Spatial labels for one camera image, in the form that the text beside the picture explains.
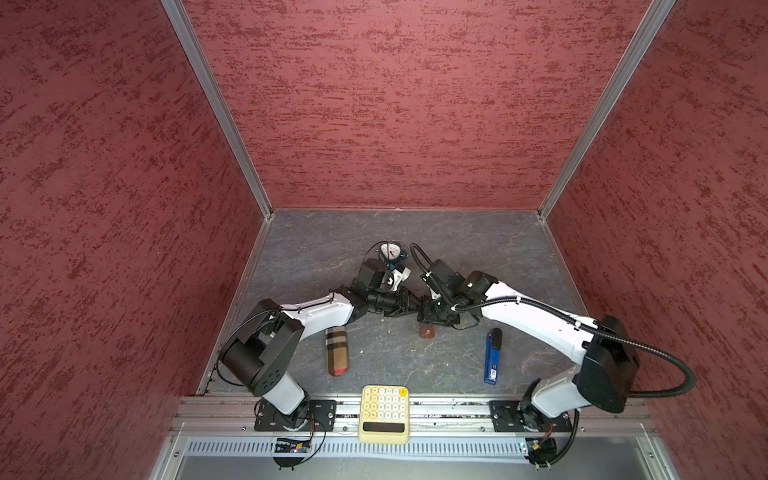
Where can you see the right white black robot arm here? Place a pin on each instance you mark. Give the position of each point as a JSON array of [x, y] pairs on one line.
[[603, 365]]

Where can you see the teal kitchen scale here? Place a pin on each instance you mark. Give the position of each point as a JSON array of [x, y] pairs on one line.
[[392, 253]]

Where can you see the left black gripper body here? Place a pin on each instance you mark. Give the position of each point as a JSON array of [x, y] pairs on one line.
[[393, 303]]

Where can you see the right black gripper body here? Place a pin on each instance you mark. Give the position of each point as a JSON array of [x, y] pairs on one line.
[[440, 310]]

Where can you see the aluminium front rail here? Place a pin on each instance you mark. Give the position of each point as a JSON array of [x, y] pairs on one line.
[[437, 415]]

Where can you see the white slotted cable duct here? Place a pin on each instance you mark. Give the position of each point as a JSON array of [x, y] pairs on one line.
[[472, 448]]

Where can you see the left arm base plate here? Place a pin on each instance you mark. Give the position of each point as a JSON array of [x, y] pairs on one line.
[[311, 415]]

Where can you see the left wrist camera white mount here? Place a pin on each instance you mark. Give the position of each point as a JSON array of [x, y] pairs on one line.
[[377, 275]]

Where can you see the plaid glasses case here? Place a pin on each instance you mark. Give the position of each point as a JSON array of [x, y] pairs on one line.
[[336, 342]]

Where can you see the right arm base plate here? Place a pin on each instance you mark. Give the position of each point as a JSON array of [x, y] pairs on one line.
[[509, 417]]

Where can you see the yellow calculator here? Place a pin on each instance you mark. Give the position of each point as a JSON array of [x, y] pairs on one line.
[[384, 416]]

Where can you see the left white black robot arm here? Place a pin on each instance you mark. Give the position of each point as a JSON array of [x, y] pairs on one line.
[[260, 350]]

